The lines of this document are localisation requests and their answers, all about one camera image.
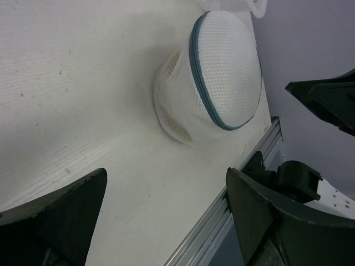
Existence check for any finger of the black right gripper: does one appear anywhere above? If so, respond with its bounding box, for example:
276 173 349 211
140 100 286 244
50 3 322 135
285 70 354 136

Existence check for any white plastic basket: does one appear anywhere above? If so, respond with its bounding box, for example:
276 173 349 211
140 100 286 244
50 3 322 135
197 0 268 19

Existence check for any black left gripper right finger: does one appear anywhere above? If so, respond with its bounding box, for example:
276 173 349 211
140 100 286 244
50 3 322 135
226 168 354 265

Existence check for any white mesh laundry bag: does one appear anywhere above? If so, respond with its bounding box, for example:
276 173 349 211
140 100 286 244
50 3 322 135
153 11 262 145

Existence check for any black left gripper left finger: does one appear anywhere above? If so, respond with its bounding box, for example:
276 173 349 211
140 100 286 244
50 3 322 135
1 168 107 265

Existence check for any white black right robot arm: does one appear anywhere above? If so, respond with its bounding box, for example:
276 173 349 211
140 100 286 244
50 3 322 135
273 70 354 219

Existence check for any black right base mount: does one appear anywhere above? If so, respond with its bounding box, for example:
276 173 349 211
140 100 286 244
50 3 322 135
242 151 277 188

